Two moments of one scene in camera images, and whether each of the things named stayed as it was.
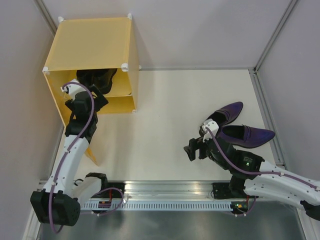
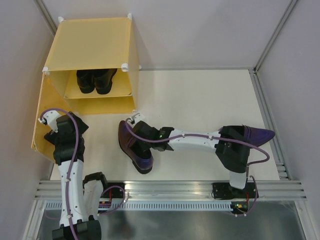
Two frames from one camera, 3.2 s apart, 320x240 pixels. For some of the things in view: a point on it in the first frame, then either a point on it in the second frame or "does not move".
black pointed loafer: (102, 79) does not move
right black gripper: (194, 144) -> (143, 146)
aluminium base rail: (158, 191) does not move
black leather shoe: (85, 76) does not move
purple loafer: (227, 114) -> (141, 164)
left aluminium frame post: (46, 16) does not move
